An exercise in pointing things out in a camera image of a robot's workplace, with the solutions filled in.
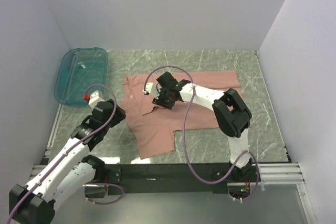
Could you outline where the pink t shirt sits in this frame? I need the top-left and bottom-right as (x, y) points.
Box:
(120, 70), (253, 159)

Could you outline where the teal transparent plastic bin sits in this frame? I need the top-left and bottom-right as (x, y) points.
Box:
(54, 47), (108, 106)

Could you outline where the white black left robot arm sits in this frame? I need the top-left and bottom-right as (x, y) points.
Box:
(7, 99), (125, 223)

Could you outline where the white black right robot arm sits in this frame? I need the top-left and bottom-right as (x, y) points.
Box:
(143, 72), (252, 182)

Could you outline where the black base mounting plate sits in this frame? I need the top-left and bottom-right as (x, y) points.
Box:
(102, 164), (260, 194)

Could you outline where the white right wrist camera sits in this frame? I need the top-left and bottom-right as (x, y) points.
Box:
(143, 82), (160, 98)

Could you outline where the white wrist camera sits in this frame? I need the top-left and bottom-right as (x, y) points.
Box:
(84, 90), (105, 109)
(143, 82), (160, 98)

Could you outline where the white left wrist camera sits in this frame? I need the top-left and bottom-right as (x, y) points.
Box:
(84, 90), (105, 109)

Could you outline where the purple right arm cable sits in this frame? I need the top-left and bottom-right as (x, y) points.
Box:
(143, 65), (261, 204)

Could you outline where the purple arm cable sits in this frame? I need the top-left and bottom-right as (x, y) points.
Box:
(143, 65), (261, 204)
(5, 84), (124, 224)

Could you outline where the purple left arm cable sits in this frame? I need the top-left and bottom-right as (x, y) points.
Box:
(5, 84), (124, 224)

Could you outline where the aluminium left side rail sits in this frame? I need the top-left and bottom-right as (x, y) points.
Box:
(40, 104), (63, 165)

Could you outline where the aluminium front frame rail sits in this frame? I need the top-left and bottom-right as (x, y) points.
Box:
(28, 163), (305, 188)

